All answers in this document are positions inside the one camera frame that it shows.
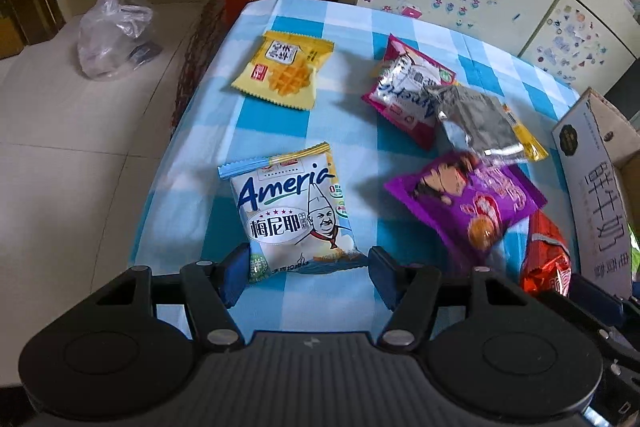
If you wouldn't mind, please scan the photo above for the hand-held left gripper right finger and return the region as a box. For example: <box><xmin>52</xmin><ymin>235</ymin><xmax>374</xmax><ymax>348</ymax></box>
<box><xmin>367</xmin><ymin>246</ymin><xmax>542</xmax><ymax>350</ymax></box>

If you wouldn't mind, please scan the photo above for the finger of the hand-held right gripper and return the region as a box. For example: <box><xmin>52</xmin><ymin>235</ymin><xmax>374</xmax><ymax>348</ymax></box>
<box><xmin>569</xmin><ymin>273</ymin><xmax>632</xmax><ymax>329</ymax></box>

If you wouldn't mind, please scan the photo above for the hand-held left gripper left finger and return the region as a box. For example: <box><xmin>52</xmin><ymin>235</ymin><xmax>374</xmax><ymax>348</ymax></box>
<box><xmin>95</xmin><ymin>243</ymin><xmax>253</xmax><ymax>349</ymax></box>

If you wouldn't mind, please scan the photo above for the red orange snack packet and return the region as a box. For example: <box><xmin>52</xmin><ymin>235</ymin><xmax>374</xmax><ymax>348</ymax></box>
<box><xmin>519</xmin><ymin>209</ymin><xmax>573</xmax><ymax>298</ymax></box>

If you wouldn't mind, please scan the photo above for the white blue snack packet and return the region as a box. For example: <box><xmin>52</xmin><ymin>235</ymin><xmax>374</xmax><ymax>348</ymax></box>
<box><xmin>218</xmin><ymin>142</ymin><xmax>371</xmax><ymax>284</ymax></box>

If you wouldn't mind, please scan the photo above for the printed cardboard box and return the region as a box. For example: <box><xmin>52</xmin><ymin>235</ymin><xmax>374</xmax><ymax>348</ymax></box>
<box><xmin>551</xmin><ymin>87</ymin><xmax>640</xmax><ymax>300</ymax></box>

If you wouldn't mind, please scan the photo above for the purple snack packet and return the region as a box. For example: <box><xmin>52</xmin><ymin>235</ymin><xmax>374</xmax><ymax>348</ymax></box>
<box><xmin>384</xmin><ymin>152</ymin><xmax>548</xmax><ymax>265</ymax></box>

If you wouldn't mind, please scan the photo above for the shiny yellow snack packet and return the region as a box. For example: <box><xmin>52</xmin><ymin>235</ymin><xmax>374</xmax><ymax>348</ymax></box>
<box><xmin>432</xmin><ymin>83</ymin><xmax>550</xmax><ymax>165</ymax></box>

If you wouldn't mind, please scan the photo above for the pink snack packet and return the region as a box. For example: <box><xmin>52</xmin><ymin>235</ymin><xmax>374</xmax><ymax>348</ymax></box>
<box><xmin>361</xmin><ymin>33</ymin><xmax>458</xmax><ymax>151</ymax></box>

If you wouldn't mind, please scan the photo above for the yellow waffle snack packet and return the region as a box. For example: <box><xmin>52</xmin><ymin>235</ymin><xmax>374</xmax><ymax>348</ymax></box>
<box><xmin>231</xmin><ymin>30</ymin><xmax>336</xmax><ymax>111</ymax></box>

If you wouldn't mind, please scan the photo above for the blue checkered tablecloth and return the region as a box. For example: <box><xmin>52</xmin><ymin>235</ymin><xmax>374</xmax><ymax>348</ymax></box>
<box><xmin>131</xmin><ymin>0</ymin><xmax>581</xmax><ymax>343</ymax></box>

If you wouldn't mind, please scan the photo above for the brown patterned cloth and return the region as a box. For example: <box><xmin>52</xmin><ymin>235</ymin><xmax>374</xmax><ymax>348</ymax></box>
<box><xmin>170</xmin><ymin>0</ymin><xmax>228</xmax><ymax>138</ymax></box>

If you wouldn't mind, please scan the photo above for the clear plastic bag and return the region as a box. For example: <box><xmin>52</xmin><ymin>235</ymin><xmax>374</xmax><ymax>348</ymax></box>
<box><xmin>76</xmin><ymin>0</ymin><xmax>163</xmax><ymax>82</ymax></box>

